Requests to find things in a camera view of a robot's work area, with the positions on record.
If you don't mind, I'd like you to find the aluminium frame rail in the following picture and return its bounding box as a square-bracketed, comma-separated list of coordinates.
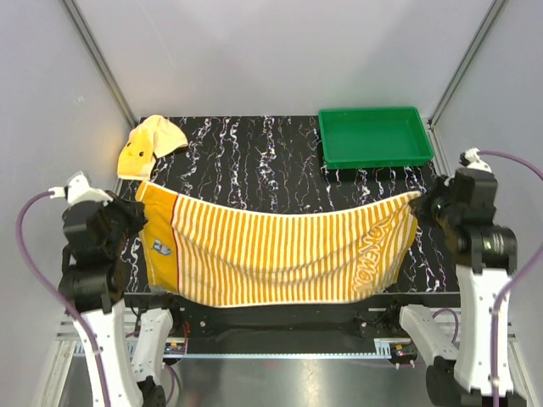
[54, 307, 521, 361]

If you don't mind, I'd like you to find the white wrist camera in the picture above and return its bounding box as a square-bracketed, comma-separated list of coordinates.
[48, 171, 113, 207]
[459, 148, 492, 173]

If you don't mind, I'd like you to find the green plastic tray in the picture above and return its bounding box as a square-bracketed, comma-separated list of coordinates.
[318, 107, 434, 170]

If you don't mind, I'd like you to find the connector box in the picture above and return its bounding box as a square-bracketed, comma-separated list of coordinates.
[389, 343, 418, 369]
[165, 342, 187, 355]

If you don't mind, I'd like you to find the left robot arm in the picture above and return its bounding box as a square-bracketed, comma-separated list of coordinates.
[59, 198, 183, 406]

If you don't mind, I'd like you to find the purple cable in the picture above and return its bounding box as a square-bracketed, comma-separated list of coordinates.
[15, 190, 182, 407]
[432, 148, 543, 407]

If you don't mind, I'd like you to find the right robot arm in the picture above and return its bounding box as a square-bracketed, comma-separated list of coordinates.
[384, 167, 527, 406]

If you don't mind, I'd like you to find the yellow chick towel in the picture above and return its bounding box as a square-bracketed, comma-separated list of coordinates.
[117, 114, 188, 181]

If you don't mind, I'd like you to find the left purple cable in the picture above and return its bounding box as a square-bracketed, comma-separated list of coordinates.
[15, 190, 182, 407]

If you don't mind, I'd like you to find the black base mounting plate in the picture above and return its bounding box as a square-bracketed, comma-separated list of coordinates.
[126, 292, 436, 355]

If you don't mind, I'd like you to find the left connector box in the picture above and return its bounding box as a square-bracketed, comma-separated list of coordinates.
[165, 342, 187, 355]

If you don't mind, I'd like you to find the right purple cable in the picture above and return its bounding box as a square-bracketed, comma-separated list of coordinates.
[432, 148, 543, 407]

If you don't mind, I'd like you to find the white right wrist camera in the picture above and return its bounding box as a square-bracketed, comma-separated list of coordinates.
[459, 148, 492, 173]

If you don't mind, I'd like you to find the right connector box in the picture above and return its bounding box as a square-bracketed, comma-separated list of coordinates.
[389, 343, 418, 369]

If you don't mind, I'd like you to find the orange striped towel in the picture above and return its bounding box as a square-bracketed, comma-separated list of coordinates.
[136, 181, 417, 308]

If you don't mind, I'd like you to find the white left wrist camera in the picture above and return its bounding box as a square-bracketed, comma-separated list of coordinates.
[48, 171, 113, 207]

